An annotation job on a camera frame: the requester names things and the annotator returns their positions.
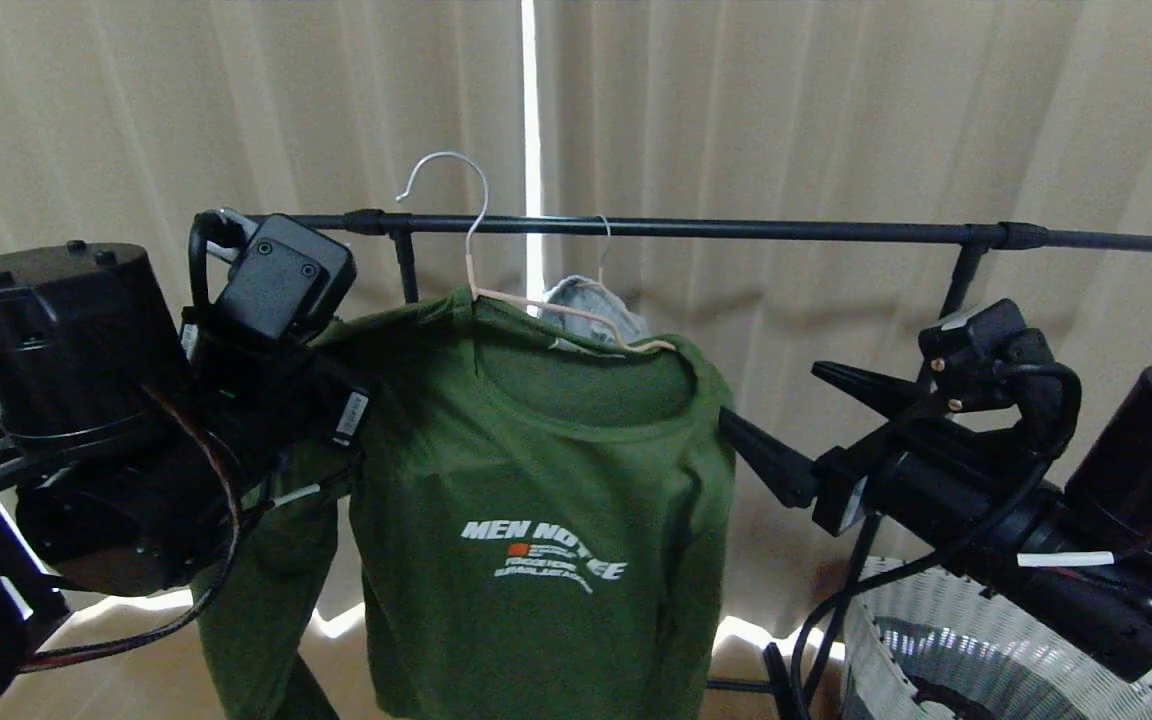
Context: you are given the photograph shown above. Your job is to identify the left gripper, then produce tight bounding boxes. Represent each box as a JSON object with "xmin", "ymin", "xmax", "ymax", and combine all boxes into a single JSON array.
[{"xmin": 16, "ymin": 338, "xmax": 373, "ymax": 599}]

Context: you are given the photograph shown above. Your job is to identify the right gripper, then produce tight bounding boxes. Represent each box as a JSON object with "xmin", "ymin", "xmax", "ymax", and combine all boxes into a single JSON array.
[{"xmin": 718, "ymin": 360, "xmax": 1152, "ymax": 685}]

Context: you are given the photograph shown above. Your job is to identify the pale grey shorts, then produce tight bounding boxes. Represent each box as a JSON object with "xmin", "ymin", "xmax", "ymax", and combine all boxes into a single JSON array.
[{"xmin": 541, "ymin": 277, "xmax": 652, "ymax": 346}]

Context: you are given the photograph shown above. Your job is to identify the pink clothes hanger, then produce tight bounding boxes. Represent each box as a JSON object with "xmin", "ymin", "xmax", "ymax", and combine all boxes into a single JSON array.
[
  {"xmin": 536, "ymin": 213, "xmax": 639, "ymax": 346},
  {"xmin": 396, "ymin": 150, "xmax": 677, "ymax": 353}
]

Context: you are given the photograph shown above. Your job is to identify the green garment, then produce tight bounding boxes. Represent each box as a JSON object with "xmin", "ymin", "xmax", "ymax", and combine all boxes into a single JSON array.
[{"xmin": 191, "ymin": 288, "xmax": 737, "ymax": 720}]

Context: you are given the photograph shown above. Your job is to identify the black clothes rack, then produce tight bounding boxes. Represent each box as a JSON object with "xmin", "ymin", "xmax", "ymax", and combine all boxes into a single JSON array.
[{"xmin": 226, "ymin": 208, "xmax": 1152, "ymax": 720}]

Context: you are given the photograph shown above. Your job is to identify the white laundry basket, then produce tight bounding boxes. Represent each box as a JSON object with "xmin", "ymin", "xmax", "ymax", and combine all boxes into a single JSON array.
[{"xmin": 841, "ymin": 558, "xmax": 1152, "ymax": 720}]

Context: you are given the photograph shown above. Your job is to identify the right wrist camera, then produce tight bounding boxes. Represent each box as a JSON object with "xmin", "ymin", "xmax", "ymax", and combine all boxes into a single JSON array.
[{"xmin": 918, "ymin": 298, "xmax": 1083, "ymax": 456}]

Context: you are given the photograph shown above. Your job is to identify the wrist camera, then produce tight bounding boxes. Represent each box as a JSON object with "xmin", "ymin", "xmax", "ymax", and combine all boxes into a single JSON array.
[
  {"xmin": 918, "ymin": 298, "xmax": 1083, "ymax": 456},
  {"xmin": 204, "ymin": 212, "xmax": 358, "ymax": 347}
]

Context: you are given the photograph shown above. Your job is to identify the black cable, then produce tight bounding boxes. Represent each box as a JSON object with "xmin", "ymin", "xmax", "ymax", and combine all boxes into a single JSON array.
[
  {"xmin": 789, "ymin": 362, "xmax": 1085, "ymax": 720},
  {"xmin": 186, "ymin": 208, "xmax": 249, "ymax": 313}
]

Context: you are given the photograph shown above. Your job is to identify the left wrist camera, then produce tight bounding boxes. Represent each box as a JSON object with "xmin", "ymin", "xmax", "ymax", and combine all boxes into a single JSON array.
[{"xmin": 204, "ymin": 212, "xmax": 358, "ymax": 347}]

